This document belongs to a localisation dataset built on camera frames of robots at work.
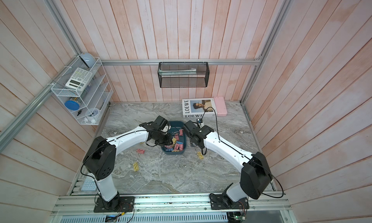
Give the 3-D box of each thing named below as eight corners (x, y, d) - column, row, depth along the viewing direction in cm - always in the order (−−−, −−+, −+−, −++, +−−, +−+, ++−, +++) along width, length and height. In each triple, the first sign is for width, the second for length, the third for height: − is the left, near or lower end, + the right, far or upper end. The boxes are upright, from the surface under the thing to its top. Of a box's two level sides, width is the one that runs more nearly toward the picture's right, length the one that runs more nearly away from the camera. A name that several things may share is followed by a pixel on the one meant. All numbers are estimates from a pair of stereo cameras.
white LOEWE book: (181, 117, 110) (181, 115, 108) (181, 100, 122) (181, 98, 120) (218, 117, 110) (218, 115, 108) (214, 100, 122) (215, 98, 120)
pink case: (217, 116, 113) (218, 113, 111) (214, 99, 125) (214, 96, 123) (227, 116, 113) (228, 113, 111) (223, 99, 125) (223, 96, 123)
